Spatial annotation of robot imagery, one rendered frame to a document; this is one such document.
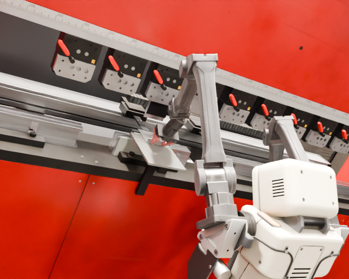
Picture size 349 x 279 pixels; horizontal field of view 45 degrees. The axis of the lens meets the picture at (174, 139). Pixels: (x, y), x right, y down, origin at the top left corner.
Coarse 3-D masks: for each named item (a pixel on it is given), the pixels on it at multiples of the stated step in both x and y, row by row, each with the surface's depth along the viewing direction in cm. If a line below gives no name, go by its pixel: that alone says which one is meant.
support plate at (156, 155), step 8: (136, 136) 187; (136, 144) 181; (144, 144) 183; (152, 144) 186; (144, 152) 175; (152, 152) 179; (160, 152) 182; (168, 152) 186; (152, 160) 172; (160, 160) 175; (168, 160) 178; (176, 160) 182; (168, 168) 173; (176, 168) 175; (184, 168) 178
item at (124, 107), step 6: (126, 102) 212; (120, 108) 214; (126, 108) 208; (132, 108) 208; (138, 108) 212; (126, 114) 207; (132, 114) 208; (138, 114) 210; (144, 114) 211; (138, 120) 205; (144, 120) 213; (144, 126) 201
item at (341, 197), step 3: (339, 195) 264; (342, 195) 266; (345, 195) 269; (339, 198) 260; (342, 198) 261; (345, 198) 264; (348, 198) 267; (339, 201) 261; (342, 201) 263; (345, 201) 264; (348, 201) 265
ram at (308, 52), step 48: (48, 0) 148; (96, 0) 154; (144, 0) 160; (192, 0) 167; (240, 0) 175; (288, 0) 183; (336, 0) 193; (192, 48) 178; (240, 48) 186; (288, 48) 196; (336, 48) 207; (336, 96) 223
